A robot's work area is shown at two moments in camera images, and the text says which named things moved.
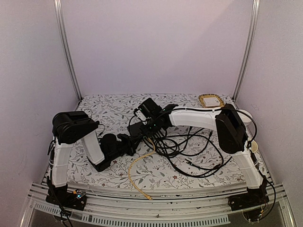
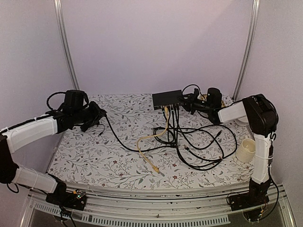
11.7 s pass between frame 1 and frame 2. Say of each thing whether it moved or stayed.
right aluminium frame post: stayed
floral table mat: stayed
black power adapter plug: moved
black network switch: moved
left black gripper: moved
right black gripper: moved
